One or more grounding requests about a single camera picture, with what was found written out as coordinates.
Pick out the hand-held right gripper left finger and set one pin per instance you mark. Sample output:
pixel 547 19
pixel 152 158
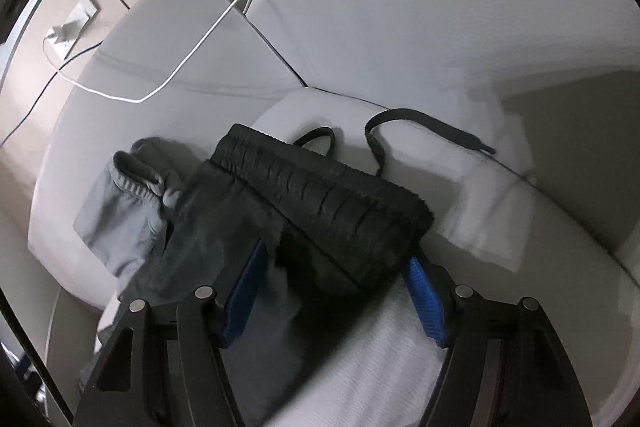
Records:
pixel 242 302

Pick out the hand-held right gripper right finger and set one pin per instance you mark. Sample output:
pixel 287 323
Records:
pixel 425 302

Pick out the dark grey shorts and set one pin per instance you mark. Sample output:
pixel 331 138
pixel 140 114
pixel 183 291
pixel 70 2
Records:
pixel 325 207

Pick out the grey folded pants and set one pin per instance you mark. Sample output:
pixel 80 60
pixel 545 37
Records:
pixel 115 217

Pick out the white sofa back cushion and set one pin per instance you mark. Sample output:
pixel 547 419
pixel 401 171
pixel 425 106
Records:
pixel 225 72

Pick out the white sofa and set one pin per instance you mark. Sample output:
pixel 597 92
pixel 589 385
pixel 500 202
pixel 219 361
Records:
pixel 450 32

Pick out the white charger plug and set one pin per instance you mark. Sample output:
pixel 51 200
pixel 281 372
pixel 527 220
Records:
pixel 67 31

